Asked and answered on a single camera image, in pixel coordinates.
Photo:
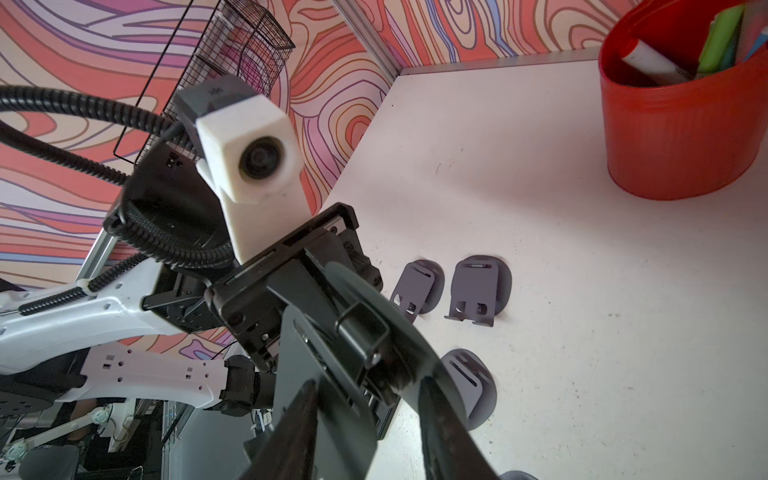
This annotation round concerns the grey phone stand upper left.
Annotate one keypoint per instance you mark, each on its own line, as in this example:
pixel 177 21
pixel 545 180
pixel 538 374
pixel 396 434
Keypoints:
pixel 480 290

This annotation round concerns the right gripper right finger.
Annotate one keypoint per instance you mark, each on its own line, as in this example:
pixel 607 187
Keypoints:
pixel 447 448

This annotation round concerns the red pen cup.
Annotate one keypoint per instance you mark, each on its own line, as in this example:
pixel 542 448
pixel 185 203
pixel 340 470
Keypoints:
pixel 685 140

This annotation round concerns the white marker in cup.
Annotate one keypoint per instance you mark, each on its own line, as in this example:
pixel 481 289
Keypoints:
pixel 648 61

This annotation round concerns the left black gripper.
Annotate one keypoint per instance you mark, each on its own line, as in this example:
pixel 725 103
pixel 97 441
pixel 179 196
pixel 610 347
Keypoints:
pixel 288 282

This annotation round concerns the grey phone stand far left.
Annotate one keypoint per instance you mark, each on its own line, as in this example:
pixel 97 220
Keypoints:
pixel 419 288

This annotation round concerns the left wire basket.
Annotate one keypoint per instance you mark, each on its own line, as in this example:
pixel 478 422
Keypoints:
pixel 241 38

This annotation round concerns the dark grey phone stand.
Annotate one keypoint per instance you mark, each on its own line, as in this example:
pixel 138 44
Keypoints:
pixel 366 350

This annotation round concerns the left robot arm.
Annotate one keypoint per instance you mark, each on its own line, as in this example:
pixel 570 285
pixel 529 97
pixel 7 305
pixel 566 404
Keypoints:
pixel 214 209

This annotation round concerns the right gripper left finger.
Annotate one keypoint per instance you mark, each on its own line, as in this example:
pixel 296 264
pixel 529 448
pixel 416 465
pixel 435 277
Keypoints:
pixel 287 452

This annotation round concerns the grey phone stand centre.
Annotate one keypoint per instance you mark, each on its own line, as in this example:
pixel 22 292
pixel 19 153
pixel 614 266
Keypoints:
pixel 475 384

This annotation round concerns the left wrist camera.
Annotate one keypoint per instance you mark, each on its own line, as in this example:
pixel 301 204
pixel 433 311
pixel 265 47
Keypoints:
pixel 250 159

